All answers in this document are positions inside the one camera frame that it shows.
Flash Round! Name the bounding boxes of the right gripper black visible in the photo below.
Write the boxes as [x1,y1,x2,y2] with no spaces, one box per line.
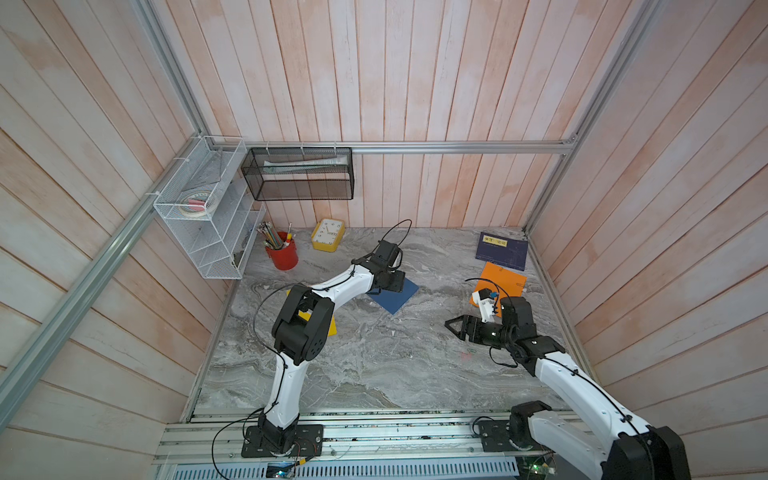
[445,314,515,351]

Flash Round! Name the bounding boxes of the yellow alarm clock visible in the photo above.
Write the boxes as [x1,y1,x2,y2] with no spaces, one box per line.
[311,218,345,253]

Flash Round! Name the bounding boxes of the yellow paper document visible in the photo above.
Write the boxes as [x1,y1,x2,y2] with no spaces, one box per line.
[285,287,335,336]

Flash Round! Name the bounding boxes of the red pencil cup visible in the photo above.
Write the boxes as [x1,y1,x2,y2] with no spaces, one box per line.
[265,231,299,271]

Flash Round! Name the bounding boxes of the tape roll in rack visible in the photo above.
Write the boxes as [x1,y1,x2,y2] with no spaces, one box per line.
[178,190,217,218]

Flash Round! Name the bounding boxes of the orange paper document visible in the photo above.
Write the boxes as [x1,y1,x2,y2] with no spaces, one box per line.
[466,262,527,317]

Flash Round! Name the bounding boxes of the pencils in cup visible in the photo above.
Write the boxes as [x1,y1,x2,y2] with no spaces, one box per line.
[257,222,292,250]

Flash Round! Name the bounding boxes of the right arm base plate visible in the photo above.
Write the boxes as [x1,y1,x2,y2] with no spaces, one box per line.
[471,416,553,454]

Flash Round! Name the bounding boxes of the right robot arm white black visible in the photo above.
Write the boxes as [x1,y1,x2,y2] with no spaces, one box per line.
[445,289,691,479]

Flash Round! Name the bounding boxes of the blue paper document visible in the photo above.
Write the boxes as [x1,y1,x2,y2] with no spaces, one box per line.
[368,279,419,315]

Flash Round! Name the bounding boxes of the black mesh basket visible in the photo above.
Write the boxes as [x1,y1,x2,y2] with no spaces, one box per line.
[240,147,355,202]

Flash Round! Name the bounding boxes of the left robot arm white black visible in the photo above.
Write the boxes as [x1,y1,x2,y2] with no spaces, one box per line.
[247,240,405,454]

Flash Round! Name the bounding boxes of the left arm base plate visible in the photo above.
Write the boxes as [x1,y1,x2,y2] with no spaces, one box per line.
[241,424,324,459]

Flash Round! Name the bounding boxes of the dark navy notebook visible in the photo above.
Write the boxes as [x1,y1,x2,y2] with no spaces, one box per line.
[475,232,528,271]

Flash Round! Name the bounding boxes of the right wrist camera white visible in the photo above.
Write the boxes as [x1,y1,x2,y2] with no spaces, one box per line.
[471,288,499,323]

